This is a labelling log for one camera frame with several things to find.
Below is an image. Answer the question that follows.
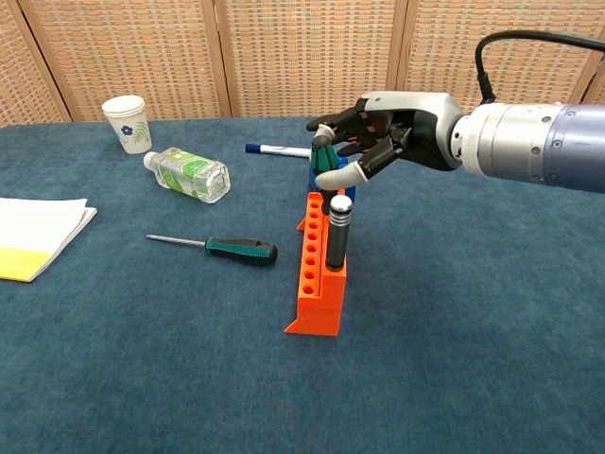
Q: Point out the clear plastic water bottle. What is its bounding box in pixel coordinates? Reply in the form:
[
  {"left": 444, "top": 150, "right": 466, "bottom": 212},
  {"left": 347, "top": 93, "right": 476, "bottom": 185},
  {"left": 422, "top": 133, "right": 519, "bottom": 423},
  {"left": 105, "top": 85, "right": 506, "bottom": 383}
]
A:
[{"left": 143, "top": 147, "right": 232, "bottom": 205}]

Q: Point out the blue building block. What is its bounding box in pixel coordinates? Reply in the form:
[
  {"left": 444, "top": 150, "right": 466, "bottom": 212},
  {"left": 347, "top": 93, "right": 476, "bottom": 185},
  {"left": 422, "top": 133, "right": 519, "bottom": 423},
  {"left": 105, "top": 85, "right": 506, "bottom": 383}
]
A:
[{"left": 308, "top": 158, "right": 358, "bottom": 202}]

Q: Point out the orange tool rack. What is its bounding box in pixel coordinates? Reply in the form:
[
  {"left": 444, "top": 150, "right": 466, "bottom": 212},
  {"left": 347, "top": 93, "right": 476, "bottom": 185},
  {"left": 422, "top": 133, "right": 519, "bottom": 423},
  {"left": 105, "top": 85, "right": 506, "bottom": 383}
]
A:
[{"left": 284, "top": 188, "right": 350, "bottom": 338}]

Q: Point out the blue felt tablecloth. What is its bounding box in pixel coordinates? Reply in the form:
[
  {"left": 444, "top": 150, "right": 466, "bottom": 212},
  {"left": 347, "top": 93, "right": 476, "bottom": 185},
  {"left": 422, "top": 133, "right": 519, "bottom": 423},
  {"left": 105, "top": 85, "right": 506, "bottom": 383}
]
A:
[{"left": 0, "top": 111, "right": 605, "bottom": 454}]

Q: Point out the woven bamboo folding screen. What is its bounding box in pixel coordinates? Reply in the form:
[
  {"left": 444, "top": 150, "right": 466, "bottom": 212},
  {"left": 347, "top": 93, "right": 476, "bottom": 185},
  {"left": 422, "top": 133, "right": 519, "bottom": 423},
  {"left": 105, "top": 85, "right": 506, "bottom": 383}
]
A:
[{"left": 0, "top": 0, "right": 605, "bottom": 129}]

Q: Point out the teal black handled screwdriver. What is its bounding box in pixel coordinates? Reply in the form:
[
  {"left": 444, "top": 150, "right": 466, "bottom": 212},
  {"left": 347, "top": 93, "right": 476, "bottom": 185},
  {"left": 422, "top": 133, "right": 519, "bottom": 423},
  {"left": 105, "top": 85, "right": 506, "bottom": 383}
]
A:
[{"left": 146, "top": 233, "right": 279, "bottom": 267}]

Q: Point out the white yellow notepad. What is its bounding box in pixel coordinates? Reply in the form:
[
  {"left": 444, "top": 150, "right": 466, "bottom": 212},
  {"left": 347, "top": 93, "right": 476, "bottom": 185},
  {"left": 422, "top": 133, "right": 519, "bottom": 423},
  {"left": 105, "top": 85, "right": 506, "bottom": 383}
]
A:
[{"left": 0, "top": 197, "right": 98, "bottom": 284}]

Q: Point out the white marker blue cap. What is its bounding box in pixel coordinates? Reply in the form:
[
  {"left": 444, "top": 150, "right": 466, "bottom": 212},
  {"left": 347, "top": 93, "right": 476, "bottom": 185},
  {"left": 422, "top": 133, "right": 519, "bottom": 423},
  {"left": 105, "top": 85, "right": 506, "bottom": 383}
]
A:
[{"left": 244, "top": 142, "right": 314, "bottom": 160}]

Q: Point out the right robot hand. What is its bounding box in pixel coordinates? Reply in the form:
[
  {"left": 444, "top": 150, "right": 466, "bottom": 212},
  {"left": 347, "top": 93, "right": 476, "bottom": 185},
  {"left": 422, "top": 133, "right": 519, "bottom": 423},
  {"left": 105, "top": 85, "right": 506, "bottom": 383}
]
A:
[{"left": 305, "top": 91, "right": 467, "bottom": 193}]

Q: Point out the white floral paper cup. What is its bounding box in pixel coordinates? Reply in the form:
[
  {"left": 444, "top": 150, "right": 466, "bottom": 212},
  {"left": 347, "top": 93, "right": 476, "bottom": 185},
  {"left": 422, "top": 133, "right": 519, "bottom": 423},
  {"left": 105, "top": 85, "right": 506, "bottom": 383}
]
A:
[{"left": 101, "top": 95, "right": 153, "bottom": 155}]

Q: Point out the silver black precision screwdriver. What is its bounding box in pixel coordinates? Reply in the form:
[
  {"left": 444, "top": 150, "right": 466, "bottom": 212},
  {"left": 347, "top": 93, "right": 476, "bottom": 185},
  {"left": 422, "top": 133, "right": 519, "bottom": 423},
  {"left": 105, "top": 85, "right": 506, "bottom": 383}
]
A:
[{"left": 325, "top": 195, "right": 354, "bottom": 271}]

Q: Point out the green black handled screwdriver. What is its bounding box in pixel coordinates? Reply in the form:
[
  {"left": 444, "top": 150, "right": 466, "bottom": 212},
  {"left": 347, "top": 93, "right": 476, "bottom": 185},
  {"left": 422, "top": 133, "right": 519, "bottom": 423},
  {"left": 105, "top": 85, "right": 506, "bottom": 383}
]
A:
[{"left": 308, "top": 135, "right": 342, "bottom": 217}]

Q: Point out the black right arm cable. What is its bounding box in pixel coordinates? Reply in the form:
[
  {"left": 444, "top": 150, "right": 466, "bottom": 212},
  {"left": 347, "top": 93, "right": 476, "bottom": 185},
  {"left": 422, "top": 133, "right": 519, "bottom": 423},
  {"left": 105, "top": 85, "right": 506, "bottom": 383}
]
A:
[{"left": 475, "top": 30, "right": 605, "bottom": 104}]

